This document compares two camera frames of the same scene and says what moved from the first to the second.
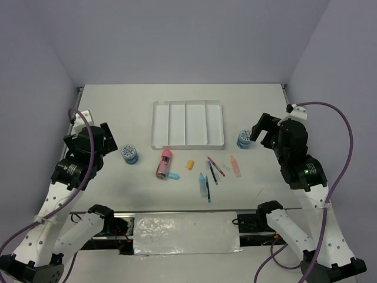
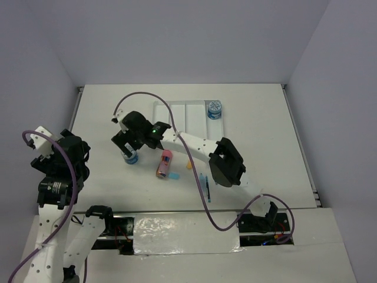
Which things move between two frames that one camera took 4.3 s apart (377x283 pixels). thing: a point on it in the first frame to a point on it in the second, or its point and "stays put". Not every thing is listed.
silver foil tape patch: (161, 233) stays put
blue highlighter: (202, 184) stays put
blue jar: (244, 141) to (214, 110)
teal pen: (208, 190) stays put
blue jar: (129, 154) stays put
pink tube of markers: (164, 165) stays put
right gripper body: (271, 124) to (125, 137)
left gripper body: (109, 144) to (46, 163)
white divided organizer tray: (187, 125) stays put
